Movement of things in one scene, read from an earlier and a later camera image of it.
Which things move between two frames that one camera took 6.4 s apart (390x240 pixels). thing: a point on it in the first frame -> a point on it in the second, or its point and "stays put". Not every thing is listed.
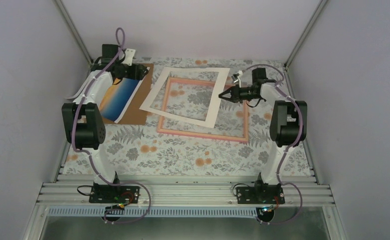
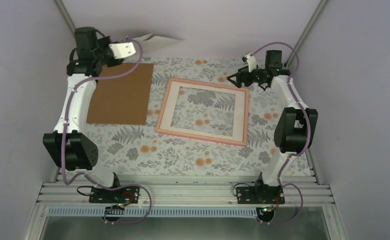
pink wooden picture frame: x=198 y=135 stays put
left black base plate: x=114 y=194 stays put
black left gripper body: x=133 y=75 -> x=101 y=55
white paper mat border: x=221 y=84 -> x=239 y=111
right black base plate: x=260 y=195 stays put
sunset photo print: x=117 y=98 -> x=151 y=41
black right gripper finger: x=230 y=90 -> x=236 y=77
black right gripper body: x=239 y=97 -> x=251 y=80
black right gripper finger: x=231 y=99 -> x=236 y=80
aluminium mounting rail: x=300 y=191 stays put
